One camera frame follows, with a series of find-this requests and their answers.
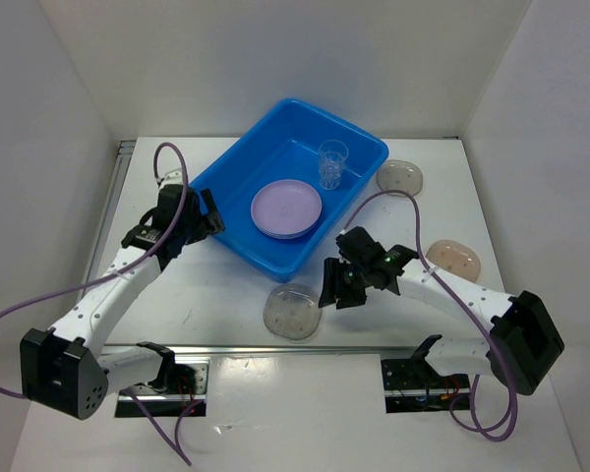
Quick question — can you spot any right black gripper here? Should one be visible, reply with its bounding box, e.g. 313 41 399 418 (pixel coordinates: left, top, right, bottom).
317 256 371 309

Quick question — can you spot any grey translucent speckled dish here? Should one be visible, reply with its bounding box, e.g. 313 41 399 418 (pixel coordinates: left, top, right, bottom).
263 283 323 342

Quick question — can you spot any blue round plate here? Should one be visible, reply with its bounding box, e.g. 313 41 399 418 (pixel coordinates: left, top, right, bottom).
257 224 316 240

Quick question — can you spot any purple round plate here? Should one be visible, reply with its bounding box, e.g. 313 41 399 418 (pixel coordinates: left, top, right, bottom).
250 179 323 233

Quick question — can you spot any clear plastic cup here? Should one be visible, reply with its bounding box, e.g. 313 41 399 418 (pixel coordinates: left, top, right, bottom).
319 140 349 168
319 161 344 191

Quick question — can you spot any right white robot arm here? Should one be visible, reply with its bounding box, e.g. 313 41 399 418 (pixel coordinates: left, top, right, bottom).
319 226 564 396

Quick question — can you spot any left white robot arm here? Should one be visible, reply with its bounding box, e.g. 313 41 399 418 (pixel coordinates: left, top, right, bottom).
20 171 225 420

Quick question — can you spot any blue plastic bin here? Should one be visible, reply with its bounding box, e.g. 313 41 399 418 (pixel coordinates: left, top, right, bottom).
190 98 389 282

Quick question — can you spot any pink translucent dish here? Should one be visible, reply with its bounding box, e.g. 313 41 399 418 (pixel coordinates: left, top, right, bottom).
426 240 482 282

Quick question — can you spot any clear translucent dish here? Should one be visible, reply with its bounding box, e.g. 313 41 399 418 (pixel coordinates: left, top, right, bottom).
376 159 423 197

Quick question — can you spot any aluminium rail left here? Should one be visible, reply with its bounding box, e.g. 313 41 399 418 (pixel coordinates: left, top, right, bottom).
84 140 137 282

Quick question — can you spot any aluminium rail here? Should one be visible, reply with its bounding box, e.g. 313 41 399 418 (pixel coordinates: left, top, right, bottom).
84 140 137 282
97 343 434 356

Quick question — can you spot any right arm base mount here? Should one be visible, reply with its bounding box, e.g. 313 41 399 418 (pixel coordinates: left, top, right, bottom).
381 358 470 414

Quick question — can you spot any aluminium rail front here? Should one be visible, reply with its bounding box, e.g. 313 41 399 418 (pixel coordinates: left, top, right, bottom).
97 343 434 356

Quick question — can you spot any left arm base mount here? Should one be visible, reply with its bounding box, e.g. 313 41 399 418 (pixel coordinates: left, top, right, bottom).
129 356 210 418

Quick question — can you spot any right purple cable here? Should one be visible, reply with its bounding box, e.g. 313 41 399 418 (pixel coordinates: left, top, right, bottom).
341 189 518 442

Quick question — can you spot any purple cable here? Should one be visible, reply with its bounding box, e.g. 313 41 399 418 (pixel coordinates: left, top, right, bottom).
0 142 193 467
341 189 518 442

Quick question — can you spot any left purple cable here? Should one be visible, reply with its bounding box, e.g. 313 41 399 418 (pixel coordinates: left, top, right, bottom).
0 142 193 467

